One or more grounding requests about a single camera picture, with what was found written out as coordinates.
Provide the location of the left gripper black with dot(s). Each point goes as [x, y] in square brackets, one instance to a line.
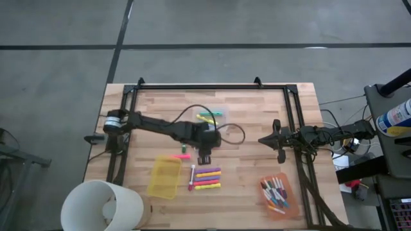
[207, 138]

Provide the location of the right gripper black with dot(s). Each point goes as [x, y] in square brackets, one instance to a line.
[282, 138]

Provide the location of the teal highlighter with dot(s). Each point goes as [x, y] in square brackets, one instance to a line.
[212, 114]

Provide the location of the long green Expo marker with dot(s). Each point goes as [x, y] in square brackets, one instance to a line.
[184, 149]

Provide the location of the pink highlighter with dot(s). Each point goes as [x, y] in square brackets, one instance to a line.
[182, 156]

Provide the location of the amber yellow highlighter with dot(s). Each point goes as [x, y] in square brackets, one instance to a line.
[208, 174]

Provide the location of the bluish purple highlighter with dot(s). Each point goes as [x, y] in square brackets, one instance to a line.
[207, 178]

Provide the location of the slim red Expo marker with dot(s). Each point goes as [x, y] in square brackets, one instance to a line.
[192, 176]

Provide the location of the red highlighter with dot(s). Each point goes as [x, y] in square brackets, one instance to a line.
[207, 182]

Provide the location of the thin purple marker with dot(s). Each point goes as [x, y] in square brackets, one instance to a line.
[276, 184]
[284, 193]

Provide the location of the thin dark blue marker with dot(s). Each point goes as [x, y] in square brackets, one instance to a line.
[278, 197]

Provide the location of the thin light blue marker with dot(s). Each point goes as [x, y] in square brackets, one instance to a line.
[285, 204]

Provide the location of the thin yellow marker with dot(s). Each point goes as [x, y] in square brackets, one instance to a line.
[276, 210]

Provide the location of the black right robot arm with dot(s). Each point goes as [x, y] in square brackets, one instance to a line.
[334, 134]

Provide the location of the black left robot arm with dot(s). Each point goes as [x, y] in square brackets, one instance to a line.
[154, 123]

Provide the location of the clear plastic bin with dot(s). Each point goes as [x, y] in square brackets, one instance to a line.
[224, 120]

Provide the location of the yellow plastic bin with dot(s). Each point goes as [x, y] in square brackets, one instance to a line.
[163, 176]

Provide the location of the white paper sheet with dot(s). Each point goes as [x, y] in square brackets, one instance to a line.
[341, 160]

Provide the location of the orange plastic bin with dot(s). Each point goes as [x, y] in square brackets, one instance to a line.
[290, 211]

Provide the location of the small silver device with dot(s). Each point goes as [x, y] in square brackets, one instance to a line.
[351, 144]

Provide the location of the small red object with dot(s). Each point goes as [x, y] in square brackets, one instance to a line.
[354, 184]

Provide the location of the black padded bar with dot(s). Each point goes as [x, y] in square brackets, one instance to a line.
[363, 170]

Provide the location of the grey side cart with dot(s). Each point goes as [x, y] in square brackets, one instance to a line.
[379, 112]

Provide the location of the white blue spray can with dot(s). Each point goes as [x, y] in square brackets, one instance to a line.
[396, 117]

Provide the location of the black slanted pole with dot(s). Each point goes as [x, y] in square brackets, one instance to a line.
[395, 84]

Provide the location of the white cylindrical shade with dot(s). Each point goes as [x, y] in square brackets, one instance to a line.
[77, 205]

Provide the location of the purple-lit keyboard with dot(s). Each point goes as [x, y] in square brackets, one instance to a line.
[403, 216]

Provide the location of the grey metal stand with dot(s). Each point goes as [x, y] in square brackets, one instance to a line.
[29, 158]

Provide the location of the black aluminium table frame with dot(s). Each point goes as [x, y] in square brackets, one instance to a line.
[241, 87]

